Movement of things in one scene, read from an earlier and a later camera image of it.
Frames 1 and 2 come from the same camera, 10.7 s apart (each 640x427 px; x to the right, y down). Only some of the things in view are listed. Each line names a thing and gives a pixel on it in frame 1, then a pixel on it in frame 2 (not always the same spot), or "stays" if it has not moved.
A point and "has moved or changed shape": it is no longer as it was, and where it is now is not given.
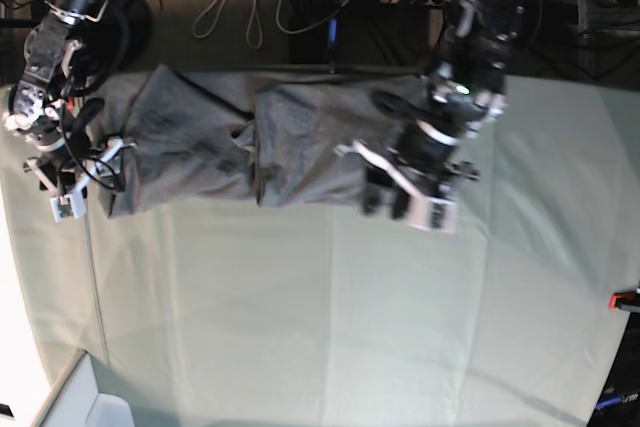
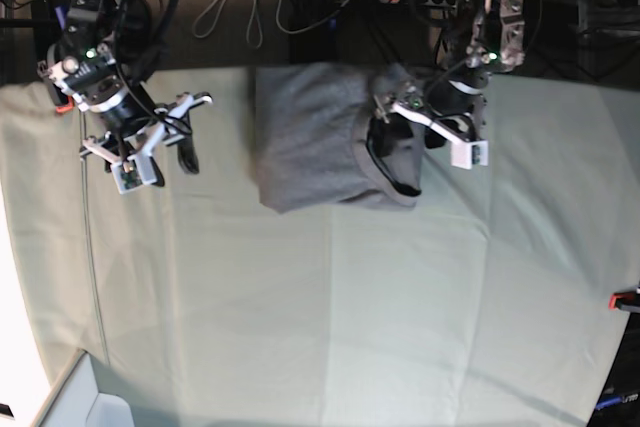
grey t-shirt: x=208 y=141 has moved or changed shape
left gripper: x=65 y=170 → x=169 y=128
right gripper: x=414 y=176 → x=413 y=105
